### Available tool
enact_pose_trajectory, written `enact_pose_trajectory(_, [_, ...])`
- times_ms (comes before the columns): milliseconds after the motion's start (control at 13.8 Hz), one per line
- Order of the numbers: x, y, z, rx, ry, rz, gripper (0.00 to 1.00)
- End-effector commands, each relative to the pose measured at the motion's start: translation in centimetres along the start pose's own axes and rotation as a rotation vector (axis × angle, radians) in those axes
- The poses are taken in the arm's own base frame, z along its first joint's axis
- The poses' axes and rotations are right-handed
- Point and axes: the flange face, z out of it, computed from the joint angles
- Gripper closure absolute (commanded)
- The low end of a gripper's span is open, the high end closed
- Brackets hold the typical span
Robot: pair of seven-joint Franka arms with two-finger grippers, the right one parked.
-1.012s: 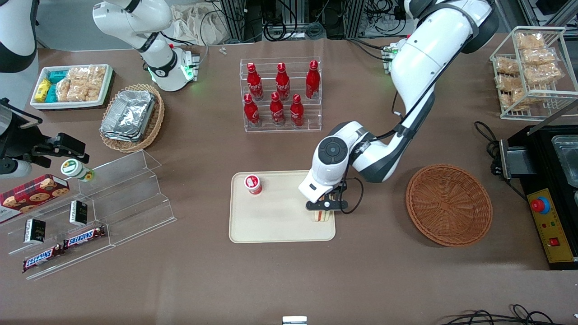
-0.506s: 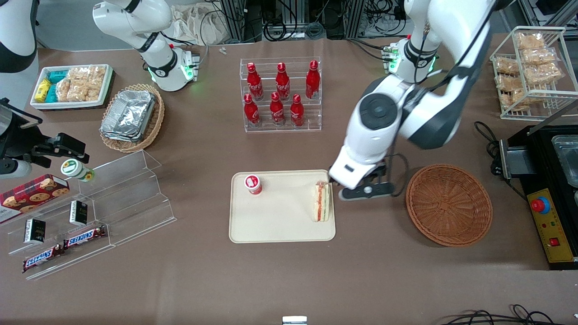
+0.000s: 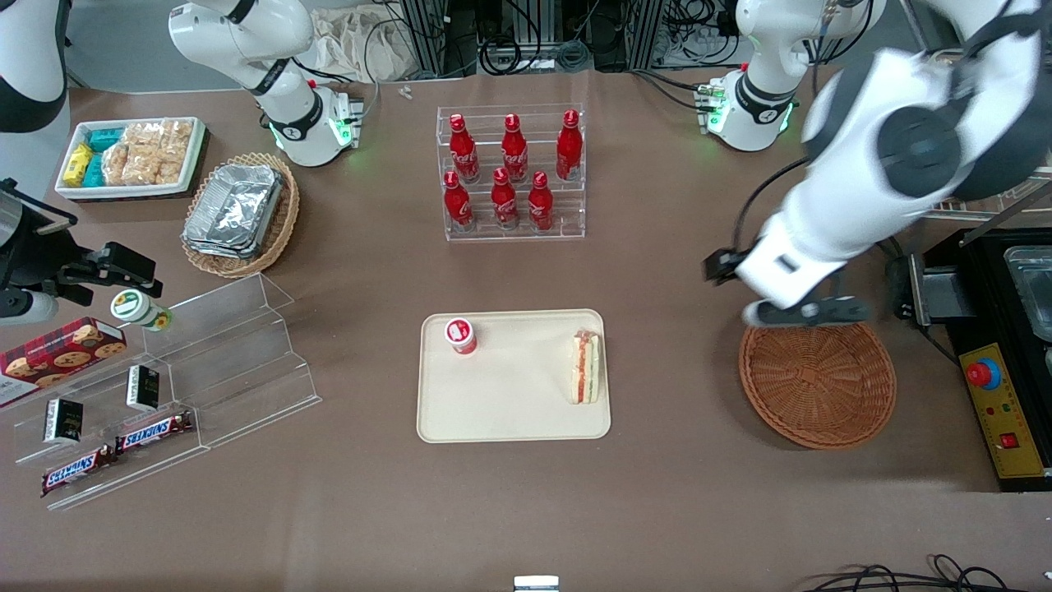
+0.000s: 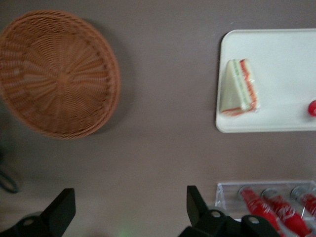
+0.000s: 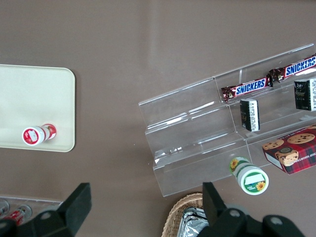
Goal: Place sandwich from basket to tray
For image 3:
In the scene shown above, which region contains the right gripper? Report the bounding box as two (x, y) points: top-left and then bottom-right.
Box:
(0, 201), (164, 326)

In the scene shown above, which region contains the triangle sandwich with tomato filling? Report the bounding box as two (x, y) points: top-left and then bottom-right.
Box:
(569, 329), (603, 405)

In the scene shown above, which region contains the round brown wicker basket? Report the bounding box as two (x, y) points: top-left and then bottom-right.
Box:
(737, 319), (898, 451)

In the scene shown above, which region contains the aluminium foil tray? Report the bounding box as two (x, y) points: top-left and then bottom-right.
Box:
(193, 163), (284, 247)
(182, 220), (265, 260)

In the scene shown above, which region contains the oval brown wicker basket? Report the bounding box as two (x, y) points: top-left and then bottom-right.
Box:
(180, 152), (301, 279)

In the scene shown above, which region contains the cream plastic tray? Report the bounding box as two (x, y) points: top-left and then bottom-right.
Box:
(416, 308), (612, 445)

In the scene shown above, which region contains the small bottle with green lid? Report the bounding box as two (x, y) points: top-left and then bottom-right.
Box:
(110, 289), (173, 333)

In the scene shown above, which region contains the red plaid cookie box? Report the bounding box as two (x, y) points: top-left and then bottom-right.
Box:
(0, 317), (128, 409)

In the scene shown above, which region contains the white plastic bin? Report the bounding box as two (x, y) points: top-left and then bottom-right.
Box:
(54, 116), (208, 201)

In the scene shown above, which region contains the yellow snack packet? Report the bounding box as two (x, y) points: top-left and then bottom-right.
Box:
(64, 144), (93, 188)

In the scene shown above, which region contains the small black box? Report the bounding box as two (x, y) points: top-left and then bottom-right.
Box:
(126, 365), (161, 412)
(44, 399), (85, 446)

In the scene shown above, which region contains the Snickers chocolate bar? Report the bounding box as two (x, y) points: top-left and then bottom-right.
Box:
(115, 411), (195, 455)
(41, 446), (118, 497)

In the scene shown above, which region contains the clear acrylic step shelf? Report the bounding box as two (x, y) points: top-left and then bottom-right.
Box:
(0, 273), (323, 512)

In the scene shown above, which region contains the black machine with yellow panel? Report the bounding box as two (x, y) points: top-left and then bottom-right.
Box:
(908, 226), (1052, 493)

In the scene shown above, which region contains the clear acrylic bottle rack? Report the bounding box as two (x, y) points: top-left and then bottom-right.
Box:
(436, 103), (587, 243)

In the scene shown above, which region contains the red cola bottle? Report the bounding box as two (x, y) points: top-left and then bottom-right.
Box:
(491, 167), (520, 229)
(449, 113), (481, 183)
(527, 170), (555, 231)
(556, 109), (584, 182)
(443, 170), (474, 231)
(501, 113), (529, 183)

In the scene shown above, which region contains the red cup with white lid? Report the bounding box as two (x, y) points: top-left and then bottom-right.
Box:
(444, 317), (479, 356)

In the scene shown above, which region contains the white cloth bag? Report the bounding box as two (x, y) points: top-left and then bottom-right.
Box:
(311, 7), (412, 83)

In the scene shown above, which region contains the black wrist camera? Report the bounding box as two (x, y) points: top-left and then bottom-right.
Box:
(701, 248), (747, 287)

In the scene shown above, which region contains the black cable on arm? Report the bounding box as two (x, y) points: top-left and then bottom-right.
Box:
(731, 156), (810, 252)

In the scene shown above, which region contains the white wire basket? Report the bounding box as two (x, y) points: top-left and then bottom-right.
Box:
(920, 177), (1052, 221)

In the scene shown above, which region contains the black arm base cable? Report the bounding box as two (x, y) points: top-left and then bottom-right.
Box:
(631, 68), (709, 112)

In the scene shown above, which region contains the black floor cable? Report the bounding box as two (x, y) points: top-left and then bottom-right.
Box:
(801, 553), (1016, 592)

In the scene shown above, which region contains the aluminium frame post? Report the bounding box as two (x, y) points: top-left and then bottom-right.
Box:
(399, 0), (449, 79)
(629, 0), (667, 71)

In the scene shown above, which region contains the black cable coil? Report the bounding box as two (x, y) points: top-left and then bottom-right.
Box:
(479, 37), (539, 75)

